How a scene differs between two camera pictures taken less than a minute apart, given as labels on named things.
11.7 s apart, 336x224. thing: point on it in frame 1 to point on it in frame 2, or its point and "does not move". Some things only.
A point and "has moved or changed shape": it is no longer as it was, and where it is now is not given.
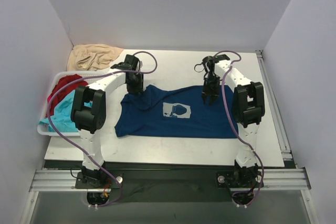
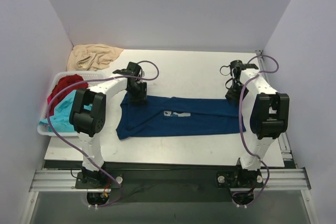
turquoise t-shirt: [61, 119] does not move
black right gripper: [210, 91] to [233, 95]
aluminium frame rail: [295, 180] does not move
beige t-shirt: [91, 57] does not move
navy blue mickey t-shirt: [167, 112] has moved or changed shape
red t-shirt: [65, 89] does not move
